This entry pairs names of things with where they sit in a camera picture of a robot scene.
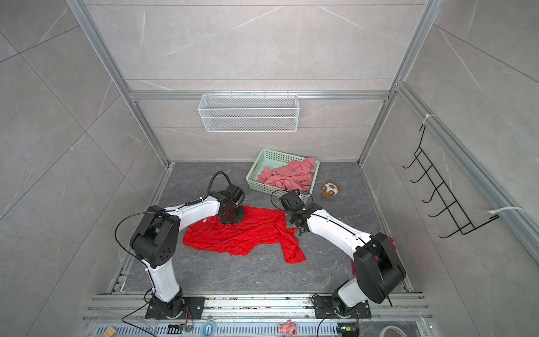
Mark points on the bright red t shirt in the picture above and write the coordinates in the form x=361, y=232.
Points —
x=259, y=227

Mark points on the pink plush toy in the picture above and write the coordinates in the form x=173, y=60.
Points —
x=288, y=329

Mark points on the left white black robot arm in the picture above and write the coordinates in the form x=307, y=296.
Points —
x=155, y=240

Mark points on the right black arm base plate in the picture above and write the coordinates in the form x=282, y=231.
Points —
x=330, y=307

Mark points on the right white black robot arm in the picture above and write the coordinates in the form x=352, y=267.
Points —
x=378, y=267

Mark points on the small wooden block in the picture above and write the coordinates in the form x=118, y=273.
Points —
x=110, y=331

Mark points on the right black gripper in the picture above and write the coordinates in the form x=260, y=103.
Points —
x=290, y=221

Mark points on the light green plastic basket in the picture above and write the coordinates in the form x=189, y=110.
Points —
x=275, y=159

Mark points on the pink t shirt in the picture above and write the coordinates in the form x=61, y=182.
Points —
x=297, y=175

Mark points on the brown white plush toy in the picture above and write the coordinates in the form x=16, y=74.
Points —
x=330, y=189

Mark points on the dark red folded t shirt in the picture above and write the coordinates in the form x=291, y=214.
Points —
x=354, y=270

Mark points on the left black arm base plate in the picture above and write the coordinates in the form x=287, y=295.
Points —
x=177, y=309

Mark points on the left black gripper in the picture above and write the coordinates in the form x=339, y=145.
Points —
x=240, y=218

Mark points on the aluminium mounting rail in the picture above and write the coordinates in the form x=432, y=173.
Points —
x=402, y=307

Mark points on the black wire hook rack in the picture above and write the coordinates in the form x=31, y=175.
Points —
x=442, y=191

